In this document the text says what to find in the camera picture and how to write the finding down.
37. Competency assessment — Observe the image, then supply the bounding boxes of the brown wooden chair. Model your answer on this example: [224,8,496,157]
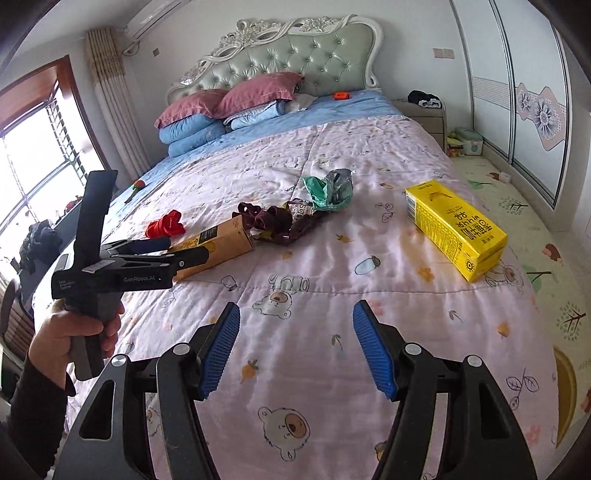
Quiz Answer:
[0,277,38,370]

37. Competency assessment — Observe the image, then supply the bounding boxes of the yellow drink carton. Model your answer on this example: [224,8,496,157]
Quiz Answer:
[405,180,509,283]

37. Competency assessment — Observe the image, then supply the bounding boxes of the stacked blue pillows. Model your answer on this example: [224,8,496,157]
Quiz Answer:
[158,113,227,144]

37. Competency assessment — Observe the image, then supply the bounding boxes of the white sliding door wardrobe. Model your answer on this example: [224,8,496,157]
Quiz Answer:
[450,0,591,213]

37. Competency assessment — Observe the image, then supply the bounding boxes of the dark brown wrapper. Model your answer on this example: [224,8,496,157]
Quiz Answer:
[253,198,335,246]

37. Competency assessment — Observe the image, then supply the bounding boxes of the green foil wrapper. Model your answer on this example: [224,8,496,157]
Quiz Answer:
[302,168,354,213]

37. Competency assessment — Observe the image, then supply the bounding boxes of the red ribbon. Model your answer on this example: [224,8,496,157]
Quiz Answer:
[145,210,185,238]

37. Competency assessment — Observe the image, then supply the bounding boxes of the person's left forearm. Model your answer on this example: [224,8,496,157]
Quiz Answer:
[0,353,77,480]

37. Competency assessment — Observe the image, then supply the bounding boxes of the maroon ruffled cloth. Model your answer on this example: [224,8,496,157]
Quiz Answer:
[238,202,293,232]

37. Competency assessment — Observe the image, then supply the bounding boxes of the beige striped curtain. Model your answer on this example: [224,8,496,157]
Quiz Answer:
[85,28,151,174]

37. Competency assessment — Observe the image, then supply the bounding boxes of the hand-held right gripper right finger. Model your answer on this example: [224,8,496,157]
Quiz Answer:
[352,299,539,480]

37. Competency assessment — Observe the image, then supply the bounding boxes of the window with wooden frame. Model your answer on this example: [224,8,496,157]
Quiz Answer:
[0,55,116,259]

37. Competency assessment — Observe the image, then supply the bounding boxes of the pink pillow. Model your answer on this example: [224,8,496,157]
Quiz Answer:
[154,90,230,129]
[213,71,303,120]

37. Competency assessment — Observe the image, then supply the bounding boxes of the green white plastic box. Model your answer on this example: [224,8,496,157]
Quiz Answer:
[445,128,485,158]

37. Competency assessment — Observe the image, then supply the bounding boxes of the light blue folded blanket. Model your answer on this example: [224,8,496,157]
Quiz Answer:
[225,99,296,131]

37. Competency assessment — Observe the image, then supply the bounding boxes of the green tufted bed headboard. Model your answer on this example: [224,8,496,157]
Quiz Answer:
[165,15,384,104]

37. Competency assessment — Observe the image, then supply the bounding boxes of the gold brown cardboard box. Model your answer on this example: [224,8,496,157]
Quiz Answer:
[167,216,256,283]

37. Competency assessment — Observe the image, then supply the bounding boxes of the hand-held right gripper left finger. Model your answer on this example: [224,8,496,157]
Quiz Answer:
[54,301,242,480]

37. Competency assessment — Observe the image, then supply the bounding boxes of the white crumpled cloth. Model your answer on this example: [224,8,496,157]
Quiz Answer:
[286,91,319,114]

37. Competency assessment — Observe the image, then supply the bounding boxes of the black white clothes pile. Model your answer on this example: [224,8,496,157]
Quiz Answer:
[407,90,444,108]

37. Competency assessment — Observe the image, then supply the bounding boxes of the white air conditioner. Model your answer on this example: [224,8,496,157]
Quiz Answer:
[122,0,192,38]

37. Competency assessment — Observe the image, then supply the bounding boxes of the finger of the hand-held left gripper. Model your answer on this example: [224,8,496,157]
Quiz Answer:
[99,237,171,258]
[117,247,211,282]

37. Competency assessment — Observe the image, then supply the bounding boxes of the blue folded quilt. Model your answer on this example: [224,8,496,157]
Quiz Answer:
[167,128,232,158]

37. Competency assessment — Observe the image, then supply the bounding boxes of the blue bed sheet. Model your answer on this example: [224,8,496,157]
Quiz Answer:
[108,89,407,208]

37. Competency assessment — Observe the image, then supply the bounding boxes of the person's left hand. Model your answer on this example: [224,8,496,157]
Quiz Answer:
[28,302,126,370]

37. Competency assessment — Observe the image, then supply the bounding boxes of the beige nightstand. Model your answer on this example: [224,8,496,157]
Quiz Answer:
[397,99,448,153]

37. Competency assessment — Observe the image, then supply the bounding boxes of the dark clothes bundle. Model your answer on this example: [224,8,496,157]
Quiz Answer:
[21,220,63,273]

